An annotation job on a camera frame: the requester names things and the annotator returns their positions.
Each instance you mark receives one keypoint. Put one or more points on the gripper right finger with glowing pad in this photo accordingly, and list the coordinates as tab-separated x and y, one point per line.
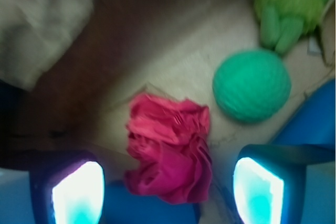
285	184

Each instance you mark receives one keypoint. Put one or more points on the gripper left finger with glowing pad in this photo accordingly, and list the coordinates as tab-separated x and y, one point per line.
51	187

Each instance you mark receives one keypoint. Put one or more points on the red paper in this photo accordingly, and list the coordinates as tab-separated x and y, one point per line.
169	140

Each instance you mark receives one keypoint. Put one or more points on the blue rectangular block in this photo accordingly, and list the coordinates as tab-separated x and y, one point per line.
120	206

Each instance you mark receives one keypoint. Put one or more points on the blue plastic bottle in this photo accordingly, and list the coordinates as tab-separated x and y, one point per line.
314	122

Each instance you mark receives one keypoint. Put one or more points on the teal dimpled ball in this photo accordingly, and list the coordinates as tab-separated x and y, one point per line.
251	86

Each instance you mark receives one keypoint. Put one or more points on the brown paper bag bin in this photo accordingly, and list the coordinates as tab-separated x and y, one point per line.
168	47

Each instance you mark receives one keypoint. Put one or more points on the lime green plush toy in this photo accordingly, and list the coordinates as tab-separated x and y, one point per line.
284	22

